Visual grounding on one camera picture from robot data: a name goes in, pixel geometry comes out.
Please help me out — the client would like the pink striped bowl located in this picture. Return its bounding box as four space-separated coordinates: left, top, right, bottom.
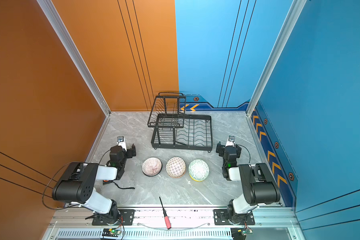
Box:
142 158 163 177

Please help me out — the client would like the brown dotted bowl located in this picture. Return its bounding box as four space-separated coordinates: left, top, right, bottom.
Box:
166 157 187 178

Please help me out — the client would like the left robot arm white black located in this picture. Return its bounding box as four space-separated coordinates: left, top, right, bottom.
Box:
52 144 137 226

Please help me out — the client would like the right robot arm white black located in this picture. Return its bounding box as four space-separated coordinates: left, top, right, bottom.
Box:
216 141 281 225

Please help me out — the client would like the orange black tape measure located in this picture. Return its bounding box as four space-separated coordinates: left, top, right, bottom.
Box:
103 180 135 190

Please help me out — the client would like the left green circuit board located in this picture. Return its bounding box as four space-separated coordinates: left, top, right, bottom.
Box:
101 228 123 240

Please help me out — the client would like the right circuit board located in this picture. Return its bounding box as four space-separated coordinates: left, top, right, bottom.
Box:
231 228 253 240

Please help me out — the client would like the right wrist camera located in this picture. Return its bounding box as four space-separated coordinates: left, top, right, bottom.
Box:
226 136 236 147

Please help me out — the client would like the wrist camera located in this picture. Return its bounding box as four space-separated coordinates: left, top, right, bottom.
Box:
226 136 236 147
117 136 127 151

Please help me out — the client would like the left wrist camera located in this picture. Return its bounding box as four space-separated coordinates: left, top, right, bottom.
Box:
117 136 127 151

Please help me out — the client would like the black wire dish rack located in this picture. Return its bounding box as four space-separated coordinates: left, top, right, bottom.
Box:
147 92 213 152

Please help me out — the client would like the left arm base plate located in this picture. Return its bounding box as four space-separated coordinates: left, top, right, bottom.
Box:
92 209 135 227

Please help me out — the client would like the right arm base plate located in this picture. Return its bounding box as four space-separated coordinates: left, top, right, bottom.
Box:
213 209 256 226

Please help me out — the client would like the red handled screwdriver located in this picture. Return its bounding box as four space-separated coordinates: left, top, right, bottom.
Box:
159 197 172 230

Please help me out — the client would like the aluminium front rail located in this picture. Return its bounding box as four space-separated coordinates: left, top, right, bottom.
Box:
42 206 305 240

